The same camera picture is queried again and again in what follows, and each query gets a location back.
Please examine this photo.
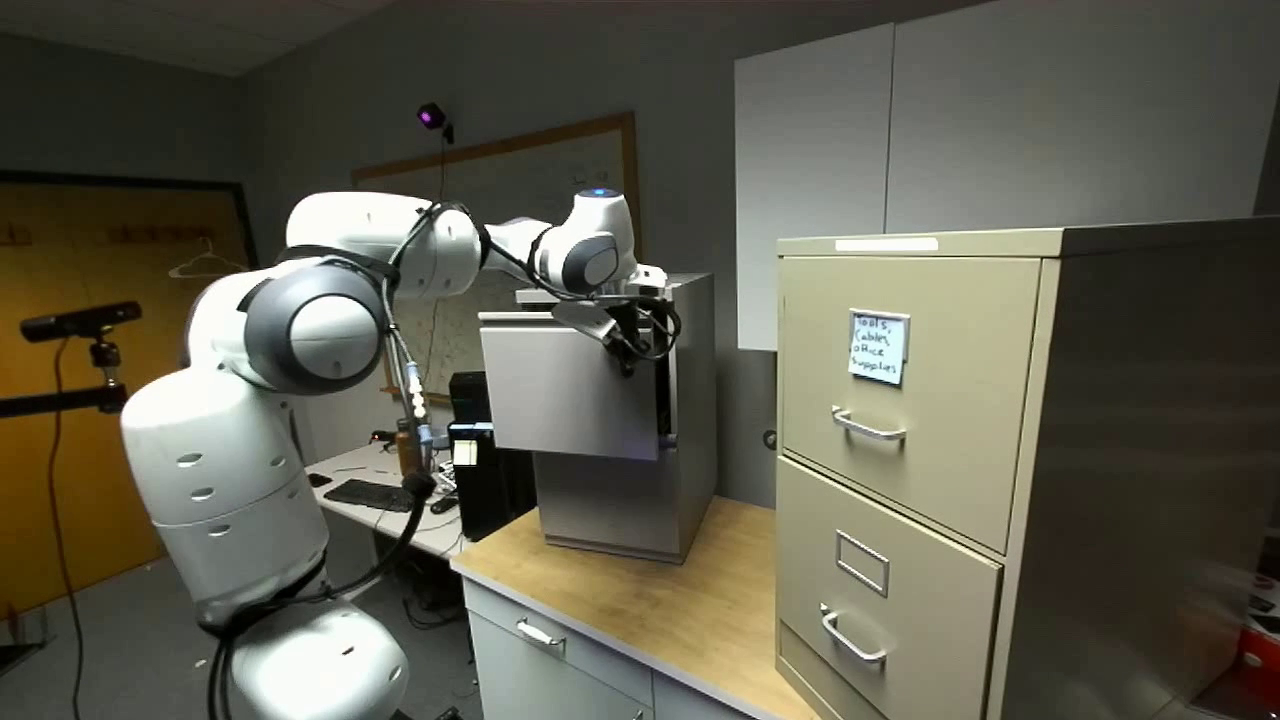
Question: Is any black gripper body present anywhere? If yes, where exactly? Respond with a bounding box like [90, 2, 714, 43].
[568, 279, 686, 360]

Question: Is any gray file cabinet drawer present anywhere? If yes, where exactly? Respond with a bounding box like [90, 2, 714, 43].
[476, 303, 681, 469]

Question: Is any small gray file cabinet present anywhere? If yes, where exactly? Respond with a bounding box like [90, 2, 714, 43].
[512, 271, 725, 564]

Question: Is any silver cabinet drawer pull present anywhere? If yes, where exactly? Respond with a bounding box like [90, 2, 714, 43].
[509, 613, 571, 659]

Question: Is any white base cabinet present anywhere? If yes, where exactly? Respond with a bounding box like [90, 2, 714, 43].
[457, 571, 753, 720]

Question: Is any large beige file cabinet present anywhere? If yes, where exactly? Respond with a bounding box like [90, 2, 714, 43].
[773, 215, 1280, 720]

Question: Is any yellow door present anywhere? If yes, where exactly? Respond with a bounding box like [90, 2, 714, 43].
[0, 171, 261, 618]

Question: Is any black computer tower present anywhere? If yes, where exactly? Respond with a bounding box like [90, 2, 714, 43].
[449, 369, 539, 545]

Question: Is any wood framed notice board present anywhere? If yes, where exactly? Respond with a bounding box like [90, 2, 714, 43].
[350, 106, 646, 413]

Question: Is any white paper label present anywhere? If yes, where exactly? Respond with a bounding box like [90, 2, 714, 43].
[843, 307, 918, 390]

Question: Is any white office desk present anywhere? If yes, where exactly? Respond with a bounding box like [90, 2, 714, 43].
[306, 438, 471, 564]

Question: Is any white tape strip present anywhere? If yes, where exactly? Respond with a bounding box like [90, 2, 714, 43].
[833, 231, 943, 255]

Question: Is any black keyboard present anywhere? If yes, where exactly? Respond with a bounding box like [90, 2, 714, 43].
[319, 474, 420, 517]

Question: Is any beige drawer with paper label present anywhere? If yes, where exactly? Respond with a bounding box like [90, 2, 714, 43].
[775, 251, 1048, 558]

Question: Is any beige drawer with empty holder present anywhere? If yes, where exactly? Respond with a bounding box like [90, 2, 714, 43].
[773, 450, 1008, 720]

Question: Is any red object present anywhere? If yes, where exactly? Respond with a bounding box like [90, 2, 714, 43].
[1228, 618, 1280, 689]

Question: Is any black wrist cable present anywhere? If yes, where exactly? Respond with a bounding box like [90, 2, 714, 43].
[481, 220, 690, 360]

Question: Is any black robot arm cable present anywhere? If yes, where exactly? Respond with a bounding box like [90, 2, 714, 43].
[201, 197, 451, 720]

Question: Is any metal drawer handle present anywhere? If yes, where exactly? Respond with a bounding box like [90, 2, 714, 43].
[828, 401, 911, 455]
[816, 599, 891, 673]

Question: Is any wall camera with purple light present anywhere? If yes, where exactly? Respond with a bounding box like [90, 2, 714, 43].
[414, 98, 462, 146]

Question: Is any white wall cabinet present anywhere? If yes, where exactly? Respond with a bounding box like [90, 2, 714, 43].
[730, 0, 1280, 357]

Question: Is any black camera on stand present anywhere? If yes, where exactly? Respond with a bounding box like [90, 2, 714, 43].
[15, 295, 147, 349]

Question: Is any black camera stand bar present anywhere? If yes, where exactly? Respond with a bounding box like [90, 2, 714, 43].
[0, 335, 134, 425]

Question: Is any thin black stand cable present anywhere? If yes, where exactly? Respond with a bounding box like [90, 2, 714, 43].
[42, 335, 94, 720]

